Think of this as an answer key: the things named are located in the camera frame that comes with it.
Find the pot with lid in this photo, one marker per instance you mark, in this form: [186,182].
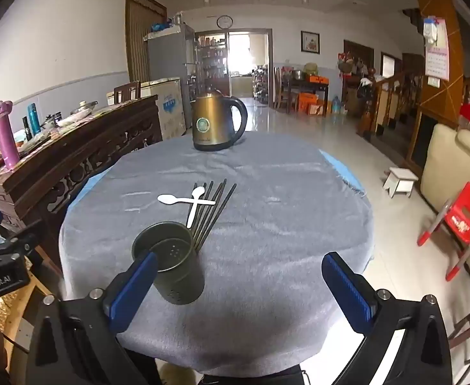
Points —
[83,108]

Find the white plastic spoon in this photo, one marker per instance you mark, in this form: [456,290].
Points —
[198,193]
[166,199]

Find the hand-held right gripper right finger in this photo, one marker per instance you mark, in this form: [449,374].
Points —
[349,296]

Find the dark wooden chair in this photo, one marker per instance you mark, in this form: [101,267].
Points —
[127,92]

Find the red plastic chair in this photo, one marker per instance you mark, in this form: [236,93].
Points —
[465,212]

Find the dark wooden side table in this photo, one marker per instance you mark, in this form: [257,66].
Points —
[287,88]

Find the orange box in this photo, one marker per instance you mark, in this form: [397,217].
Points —
[317,79]
[309,102]

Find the grey refrigerator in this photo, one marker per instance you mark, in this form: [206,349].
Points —
[166,56]

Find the black bottle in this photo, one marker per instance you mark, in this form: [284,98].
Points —
[26,128]

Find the small white stool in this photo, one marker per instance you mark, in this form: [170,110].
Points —
[401,176]

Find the wall calendar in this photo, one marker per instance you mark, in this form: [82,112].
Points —
[437,56]

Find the gold electric kettle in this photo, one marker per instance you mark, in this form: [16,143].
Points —
[208,124]

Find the beige sofa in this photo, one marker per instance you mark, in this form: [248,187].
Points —
[443,156]

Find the woven seat stool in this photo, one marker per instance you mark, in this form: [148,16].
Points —
[14,321]

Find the blue under cloth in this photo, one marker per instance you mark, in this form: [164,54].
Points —
[341,170]

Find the pink thermos bottle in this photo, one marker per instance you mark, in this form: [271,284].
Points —
[4,140]

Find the grey tablecloth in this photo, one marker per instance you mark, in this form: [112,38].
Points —
[279,228]

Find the teal bottle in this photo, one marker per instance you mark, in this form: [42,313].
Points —
[33,120]

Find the glass shelf cabinet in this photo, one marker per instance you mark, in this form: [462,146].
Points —
[210,64]

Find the framed wall picture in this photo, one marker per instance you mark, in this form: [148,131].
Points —
[310,42]

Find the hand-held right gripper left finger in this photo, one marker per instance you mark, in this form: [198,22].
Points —
[132,288]

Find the white chest freezer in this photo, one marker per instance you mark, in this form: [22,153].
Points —
[170,104]

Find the dark metal utensil holder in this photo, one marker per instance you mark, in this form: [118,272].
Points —
[182,276]

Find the round wall clock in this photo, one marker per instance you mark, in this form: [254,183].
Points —
[225,21]

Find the wooden staircase railing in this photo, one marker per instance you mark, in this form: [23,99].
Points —
[383,100]

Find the blue water jug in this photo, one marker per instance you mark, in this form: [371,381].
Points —
[336,106]

